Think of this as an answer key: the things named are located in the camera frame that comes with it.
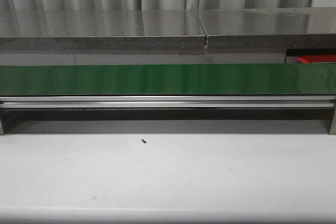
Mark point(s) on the green conveyor belt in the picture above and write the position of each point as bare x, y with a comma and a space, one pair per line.
198, 79

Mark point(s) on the right conveyor support leg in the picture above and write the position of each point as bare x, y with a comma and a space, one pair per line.
332, 129

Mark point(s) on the grey counter slab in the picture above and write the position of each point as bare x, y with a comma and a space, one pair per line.
275, 28
93, 30

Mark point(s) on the left conveyor support leg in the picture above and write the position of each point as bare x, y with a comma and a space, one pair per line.
4, 122

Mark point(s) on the red tray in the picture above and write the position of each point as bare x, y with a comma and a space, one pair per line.
317, 59

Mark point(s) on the grey counter slab left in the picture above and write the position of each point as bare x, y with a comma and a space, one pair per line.
93, 30

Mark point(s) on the grey counter slab right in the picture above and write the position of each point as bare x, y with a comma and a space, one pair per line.
275, 28

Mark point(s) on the aluminium conveyor frame rail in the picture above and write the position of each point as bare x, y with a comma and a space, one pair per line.
169, 102

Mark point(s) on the conveyor support leg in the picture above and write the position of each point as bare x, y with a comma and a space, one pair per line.
4, 122
332, 129

